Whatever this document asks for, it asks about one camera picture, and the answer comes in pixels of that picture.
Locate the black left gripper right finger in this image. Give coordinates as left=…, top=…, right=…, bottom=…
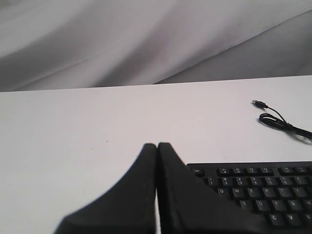
left=157, top=142, right=270, bottom=234

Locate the black USB cable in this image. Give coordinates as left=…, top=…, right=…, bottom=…
left=251, top=99, right=312, bottom=145

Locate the black Acer keyboard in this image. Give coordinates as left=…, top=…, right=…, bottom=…
left=187, top=161, right=312, bottom=234

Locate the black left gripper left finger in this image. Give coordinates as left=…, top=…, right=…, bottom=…
left=55, top=143, right=157, bottom=234

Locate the white backdrop cloth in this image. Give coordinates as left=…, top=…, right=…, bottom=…
left=0, top=0, right=312, bottom=92

